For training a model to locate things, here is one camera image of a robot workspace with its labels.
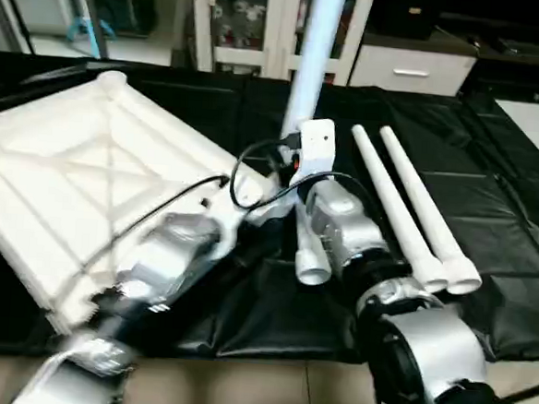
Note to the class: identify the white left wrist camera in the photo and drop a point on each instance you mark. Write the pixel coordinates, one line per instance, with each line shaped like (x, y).
(245, 217)

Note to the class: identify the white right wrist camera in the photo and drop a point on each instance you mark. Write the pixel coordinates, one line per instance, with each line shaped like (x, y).
(315, 150)

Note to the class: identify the white glass door cabinet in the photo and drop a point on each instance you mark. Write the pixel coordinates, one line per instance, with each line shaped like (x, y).
(245, 25)

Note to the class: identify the white plastic table top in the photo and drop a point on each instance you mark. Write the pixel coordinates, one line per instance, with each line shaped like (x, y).
(77, 170)

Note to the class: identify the white drawer unit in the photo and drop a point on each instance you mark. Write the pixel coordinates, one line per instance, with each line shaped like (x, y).
(408, 71)

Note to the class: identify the white plastic table leg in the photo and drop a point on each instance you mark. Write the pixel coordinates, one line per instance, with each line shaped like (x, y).
(431, 209)
(312, 260)
(311, 66)
(394, 206)

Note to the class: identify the black case with yellow label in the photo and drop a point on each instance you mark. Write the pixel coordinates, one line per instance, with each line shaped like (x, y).
(403, 13)

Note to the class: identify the turquoise plastic stand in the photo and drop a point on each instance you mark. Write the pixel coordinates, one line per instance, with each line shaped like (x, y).
(83, 27)

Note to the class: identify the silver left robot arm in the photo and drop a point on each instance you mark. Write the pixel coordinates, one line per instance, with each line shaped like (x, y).
(168, 260)

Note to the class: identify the black table mat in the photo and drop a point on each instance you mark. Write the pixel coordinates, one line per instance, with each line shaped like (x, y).
(261, 322)

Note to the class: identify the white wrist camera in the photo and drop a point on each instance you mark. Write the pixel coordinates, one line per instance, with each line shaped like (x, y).
(315, 150)
(245, 217)

